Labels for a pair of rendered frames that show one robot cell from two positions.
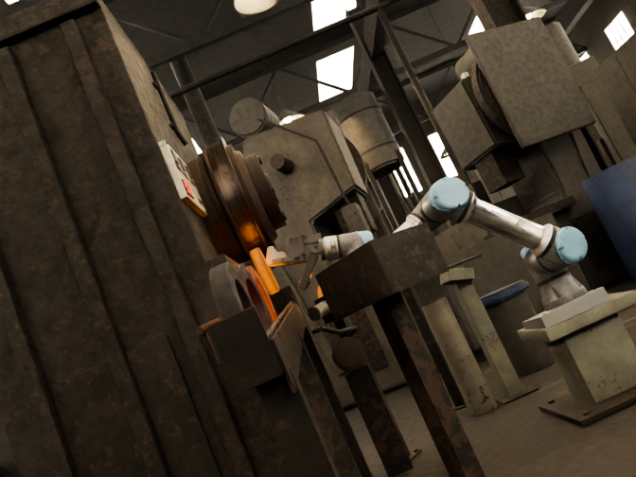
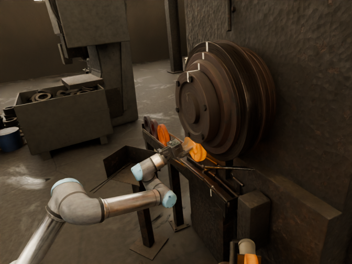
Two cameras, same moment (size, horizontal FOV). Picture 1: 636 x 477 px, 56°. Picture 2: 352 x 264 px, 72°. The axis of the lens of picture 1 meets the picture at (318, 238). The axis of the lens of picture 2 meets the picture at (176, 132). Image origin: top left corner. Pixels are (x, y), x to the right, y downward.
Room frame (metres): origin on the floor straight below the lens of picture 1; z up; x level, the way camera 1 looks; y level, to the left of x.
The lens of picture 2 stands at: (2.87, -0.28, 1.42)
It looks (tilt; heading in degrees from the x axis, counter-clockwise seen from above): 24 degrees down; 160
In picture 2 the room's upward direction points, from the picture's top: 5 degrees counter-clockwise
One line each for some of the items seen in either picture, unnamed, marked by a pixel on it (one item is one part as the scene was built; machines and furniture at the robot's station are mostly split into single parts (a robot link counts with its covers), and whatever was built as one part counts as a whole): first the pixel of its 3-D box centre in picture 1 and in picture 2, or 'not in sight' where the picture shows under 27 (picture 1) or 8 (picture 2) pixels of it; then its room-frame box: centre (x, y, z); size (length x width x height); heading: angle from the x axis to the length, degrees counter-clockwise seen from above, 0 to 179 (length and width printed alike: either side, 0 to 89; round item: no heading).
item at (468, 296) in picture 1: (484, 330); not in sight; (2.76, -0.51, 0.31); 0.24 x 0.16 x 0.62; 2
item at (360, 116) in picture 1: (400, 207); not in sight; (10.92, -1.64, 2.25); 0.92 x 0.92 x 4.50
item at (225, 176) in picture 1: (240, 202); (216, 102); (2.05, 0.20, 1.11); 0.47 x 0.06 x 0.47; 2
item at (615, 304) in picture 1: (574, 317); not in sight; (2.12, -0.69, 0.28); 0.32 x 0.32 x 0.04; 1
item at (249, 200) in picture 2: (291, 318); (253, 221); (2.29, 0.22, 0.68); 0.11 x 0.08 x 0.24; 92
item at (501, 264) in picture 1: (489, 293); not in sight; (4.54, -1.00, 0.39); 1.03 x 0.83 x 0.77; 107
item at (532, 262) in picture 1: (542, 258); not in sight; (2.12, -0.69, 0.50); 0.13 x 0.12 x 0.14; 14
